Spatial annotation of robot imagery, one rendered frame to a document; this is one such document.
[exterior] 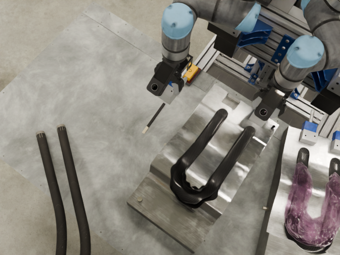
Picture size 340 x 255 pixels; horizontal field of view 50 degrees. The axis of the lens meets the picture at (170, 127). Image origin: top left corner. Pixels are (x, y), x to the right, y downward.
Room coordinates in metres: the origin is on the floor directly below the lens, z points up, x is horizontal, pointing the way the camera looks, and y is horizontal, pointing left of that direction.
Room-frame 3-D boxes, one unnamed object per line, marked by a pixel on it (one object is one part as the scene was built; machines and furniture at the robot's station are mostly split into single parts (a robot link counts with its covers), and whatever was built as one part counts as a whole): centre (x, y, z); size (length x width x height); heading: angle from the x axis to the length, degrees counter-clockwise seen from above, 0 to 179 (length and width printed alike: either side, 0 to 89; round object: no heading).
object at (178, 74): (0.58, 0.01, 1.09); 0.09 x 0.08 x 0.12; 150
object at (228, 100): (0.57, -0.20, 0.87); 0.05 x 0.05 x 0.04; 60
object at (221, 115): (0.35, -0.14, 0.92); 0.35 x 0.16 x 0.09; 150
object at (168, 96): (0.59, 0.00, 0.93); 0.13 x 0.05 x 0.05; 150
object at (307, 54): (0.53, -0.31, 1.23); 0.09 x 0.08 x 0.11; 107
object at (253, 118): (0.55, -0.32, 0.91); 0.13 x 0.05 x 0.05; 150
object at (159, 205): (0.35, -0.13, 0.87); 0.50 x 0.26 x 0.14; 150
